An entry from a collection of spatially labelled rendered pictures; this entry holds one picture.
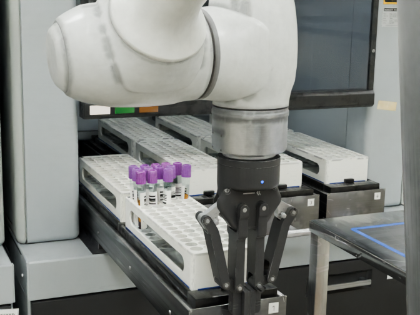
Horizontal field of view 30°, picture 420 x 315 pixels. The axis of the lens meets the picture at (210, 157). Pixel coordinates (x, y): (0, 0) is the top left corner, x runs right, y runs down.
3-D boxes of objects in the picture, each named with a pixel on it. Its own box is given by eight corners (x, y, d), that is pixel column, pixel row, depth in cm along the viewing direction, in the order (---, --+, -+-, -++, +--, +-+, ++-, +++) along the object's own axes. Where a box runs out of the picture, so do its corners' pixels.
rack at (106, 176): (79, 187, 155) (78, 156, 154) (127, 183, 159) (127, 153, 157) (121, 230, 128) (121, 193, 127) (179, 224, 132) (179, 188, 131)
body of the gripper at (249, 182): (266, 145, 98) (264, 216, 100) (204, 149, 95) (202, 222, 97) (295, 157, 91) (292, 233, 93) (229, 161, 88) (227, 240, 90)
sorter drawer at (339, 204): (195, 159, 215) (196, 126, 214) (241, 155, 221) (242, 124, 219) (337, 235, 150) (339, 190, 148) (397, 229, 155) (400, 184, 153)
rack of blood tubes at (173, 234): (124, 233, 126) (124, 196, 125) (182, 227, 130) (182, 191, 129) (191, 300, 100) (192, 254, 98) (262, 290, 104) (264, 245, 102)
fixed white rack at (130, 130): (97, 142, 200) (97, 118, 199) (135, 140, 204) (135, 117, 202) (132, 167, 173) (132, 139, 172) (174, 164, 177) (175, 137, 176)
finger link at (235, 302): (242, 276, 95) (220, 279, 94) (241, 315, 96) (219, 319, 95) (237, 272, 97) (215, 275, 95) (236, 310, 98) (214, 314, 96)
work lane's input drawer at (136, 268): (65, 216, 159) (64, 173, 157) (131, 210, 164) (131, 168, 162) (200, 380, 93) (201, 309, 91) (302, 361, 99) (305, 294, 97)
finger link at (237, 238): (251, 204, 92) (240, 205, 92) (246, 294, 95) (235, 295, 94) (237, 196, 96) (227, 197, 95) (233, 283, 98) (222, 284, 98)
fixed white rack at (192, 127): (154, 139, 206) (154, 115, 204) (189, 137, 210) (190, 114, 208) (196, 162, 179) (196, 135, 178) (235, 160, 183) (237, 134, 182)
